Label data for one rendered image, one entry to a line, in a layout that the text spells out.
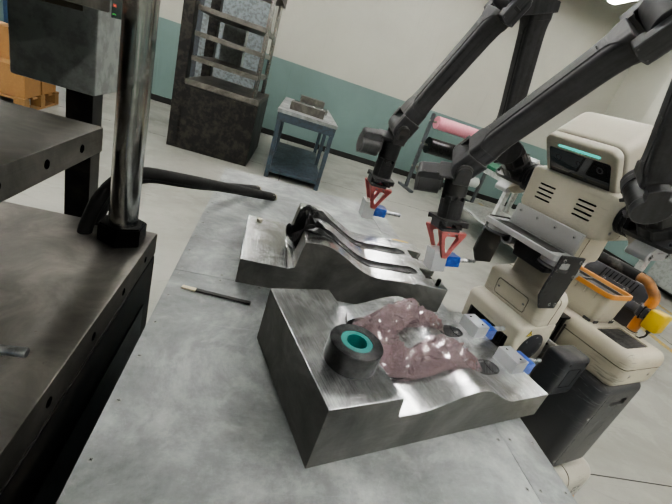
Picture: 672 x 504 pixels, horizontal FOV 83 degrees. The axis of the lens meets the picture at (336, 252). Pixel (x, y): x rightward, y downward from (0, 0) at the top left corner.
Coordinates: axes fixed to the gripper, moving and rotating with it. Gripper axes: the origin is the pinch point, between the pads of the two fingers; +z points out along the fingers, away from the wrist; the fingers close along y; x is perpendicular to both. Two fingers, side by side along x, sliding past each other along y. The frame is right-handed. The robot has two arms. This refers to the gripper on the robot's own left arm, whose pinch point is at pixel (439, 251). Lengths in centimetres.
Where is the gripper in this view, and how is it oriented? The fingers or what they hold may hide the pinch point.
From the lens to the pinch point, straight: 99.9
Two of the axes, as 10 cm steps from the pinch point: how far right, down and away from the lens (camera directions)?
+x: 9.7, 0.8, 2.1
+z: -1.5, 9.4, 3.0
